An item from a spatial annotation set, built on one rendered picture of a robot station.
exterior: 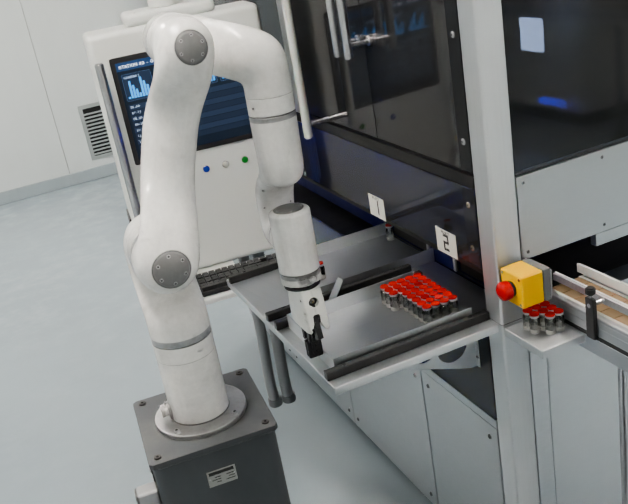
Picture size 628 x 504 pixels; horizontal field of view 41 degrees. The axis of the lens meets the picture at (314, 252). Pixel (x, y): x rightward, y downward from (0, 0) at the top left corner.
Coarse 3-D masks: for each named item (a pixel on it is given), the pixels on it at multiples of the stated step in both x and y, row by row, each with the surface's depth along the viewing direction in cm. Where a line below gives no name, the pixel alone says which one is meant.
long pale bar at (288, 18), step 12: (288, 0) 221; (288, 12) 222; (288, 24) 223; (288, 36) 225; (300, 72) 228; (300, 84) 229; (300, 96) 231; (300, 108) 232; (312, 120) 235; (324, 120) 236
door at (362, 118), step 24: (312, 0) 223; (312, 24) 228; (360, 24) 202; (312, 48) 233; (360, 48) 206; (312, 72) 238; (336, 72) 223; (360, 72) 210; (312, 96) 243; (336, 96) 228; (360, 96) 214; (336, 120) 233; (360, 120) 218
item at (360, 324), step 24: (336, 312) 201; (360, 312) 198; (384, 312) 196; (408, 312) 194; (456, 312) 184; (336, 336) 190; (360, 336) 188; (384, 336) 186; (408, 336) 180; (336, 360) 174
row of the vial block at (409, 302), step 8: (400, 288) 196; (400, 296) 196; (408, 296) 192; (400, 304) 196; (408, 304) 192; (416, 304) 190; (424, 304) 187; (416, 312) 190; (424, 312) 186; (424, 320) 187; (432, 320) 187
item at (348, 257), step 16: (384, 224) 240; (336, 240) 235; (352, 240) 237; (368, 240) 239; (384, 240) 237; (320, 256) 234; (336, 256) 232; (352, 256) 230; (368, 256) 228; (384, 256) 227; (400, 256) 225; (416, 256) 217; (432, 256) 219; (336, 272) 222; (352, 272) 220; (368, 272) 212
